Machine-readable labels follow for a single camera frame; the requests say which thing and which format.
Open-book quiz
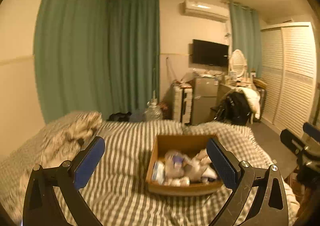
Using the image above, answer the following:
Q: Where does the cream lace cloth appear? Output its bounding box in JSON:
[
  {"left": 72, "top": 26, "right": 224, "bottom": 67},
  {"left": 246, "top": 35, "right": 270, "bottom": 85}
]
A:
[{"left": 184, "top": 149, "right": 218, "bottom": 184}]

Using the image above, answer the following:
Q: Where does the clear jar white lid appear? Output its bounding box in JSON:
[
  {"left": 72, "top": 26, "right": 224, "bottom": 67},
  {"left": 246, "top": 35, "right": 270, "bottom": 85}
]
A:
[{"left": 164, "top": 150, "right": 191, "bottom": 178}]

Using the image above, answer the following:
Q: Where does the blue white tissue box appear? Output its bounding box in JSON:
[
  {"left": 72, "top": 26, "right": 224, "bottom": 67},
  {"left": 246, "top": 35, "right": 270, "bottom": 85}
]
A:
[{"left": 151, "top": 161, "right": 165, "bottom": 185}]

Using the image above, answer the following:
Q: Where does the white plush toy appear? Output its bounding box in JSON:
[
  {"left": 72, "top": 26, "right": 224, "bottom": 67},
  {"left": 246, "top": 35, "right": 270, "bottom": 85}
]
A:
[{"left": 164, "top": 176, "right": 190, "bottom": 187}]

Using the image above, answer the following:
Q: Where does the brown cardboard box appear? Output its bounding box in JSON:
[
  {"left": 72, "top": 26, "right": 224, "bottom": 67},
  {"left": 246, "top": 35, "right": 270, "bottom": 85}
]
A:
[{"left": 146, "top": 134, "right": 223, "bottom": 197}]

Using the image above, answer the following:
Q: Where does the floral patterned pillow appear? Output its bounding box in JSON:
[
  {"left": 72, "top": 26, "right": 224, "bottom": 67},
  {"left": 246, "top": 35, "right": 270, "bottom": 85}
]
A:
[{"left": 37, "top": 111, "right": 104, "bottom": 166}]

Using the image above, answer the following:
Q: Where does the chair with black jacket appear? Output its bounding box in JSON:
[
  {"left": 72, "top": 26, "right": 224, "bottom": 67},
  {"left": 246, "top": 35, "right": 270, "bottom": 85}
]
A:
[{"left": 212, "top": 88, "right": 252, "bottom": 126}]

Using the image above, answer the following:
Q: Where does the white padded coat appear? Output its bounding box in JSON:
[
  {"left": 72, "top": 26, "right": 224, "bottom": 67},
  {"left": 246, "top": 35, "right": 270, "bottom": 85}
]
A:
[{"left": 235, "top": 87, "right": 260, "bottom": 119}]

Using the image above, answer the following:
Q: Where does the grey mini fridge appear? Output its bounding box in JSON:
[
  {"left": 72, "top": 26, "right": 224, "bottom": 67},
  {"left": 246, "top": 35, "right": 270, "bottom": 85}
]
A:
[{"left": 191, "top": 77, "right": 219, "bottom": 125}]

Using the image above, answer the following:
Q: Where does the white suitcase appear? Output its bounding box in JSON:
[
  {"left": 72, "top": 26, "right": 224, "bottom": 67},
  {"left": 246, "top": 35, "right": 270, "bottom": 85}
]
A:
[{"left": 172, "top": 83, "right": 193, "bottom": 124}]

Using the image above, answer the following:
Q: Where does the white louvred wardrobe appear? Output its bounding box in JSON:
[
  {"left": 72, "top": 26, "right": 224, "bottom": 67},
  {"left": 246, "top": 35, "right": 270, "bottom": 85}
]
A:
[{"left": 261, "top": 22, "right": 317, "bottom": 137}]

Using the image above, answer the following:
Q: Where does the large clear water bottle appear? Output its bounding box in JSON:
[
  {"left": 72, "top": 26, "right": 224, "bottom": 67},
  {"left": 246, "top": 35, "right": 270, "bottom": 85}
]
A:
[{"left": 144, "top": 101, "right": 163, "bottom": 121}]

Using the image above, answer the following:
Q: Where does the white oval vanity mirror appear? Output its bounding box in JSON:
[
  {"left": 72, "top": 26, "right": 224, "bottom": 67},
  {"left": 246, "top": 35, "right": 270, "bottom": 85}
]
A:
[{"left": 229, "top": 49, "right": 248, "bottom": 78}]

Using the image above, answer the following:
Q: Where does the green curtain by wardrobe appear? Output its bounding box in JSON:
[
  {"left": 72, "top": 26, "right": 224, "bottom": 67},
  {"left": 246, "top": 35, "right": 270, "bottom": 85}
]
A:
[{"left": 229, "top": 1, "right": 262, "bottom": 77}]

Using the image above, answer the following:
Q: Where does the white air conditioner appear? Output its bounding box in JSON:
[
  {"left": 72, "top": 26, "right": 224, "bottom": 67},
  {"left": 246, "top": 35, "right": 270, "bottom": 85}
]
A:
[{"left": 179, "top": 0, "right": 230, "bottom": 22}]

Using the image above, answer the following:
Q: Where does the green curtain behind bed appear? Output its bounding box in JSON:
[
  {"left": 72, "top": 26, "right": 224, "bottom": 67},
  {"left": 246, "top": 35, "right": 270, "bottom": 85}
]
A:
[{"left": 34, "top": 0, "right": 160, "bottom": 122}]

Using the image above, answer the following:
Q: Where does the black wall television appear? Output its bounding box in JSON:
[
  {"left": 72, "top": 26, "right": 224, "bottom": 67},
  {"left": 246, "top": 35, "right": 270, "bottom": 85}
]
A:
[{"left": 192, "top": 39, "right": 229, "bottom": 68}]

